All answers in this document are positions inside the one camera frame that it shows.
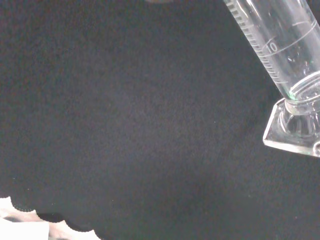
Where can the black cloth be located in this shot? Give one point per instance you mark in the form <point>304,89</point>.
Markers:
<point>125,112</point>

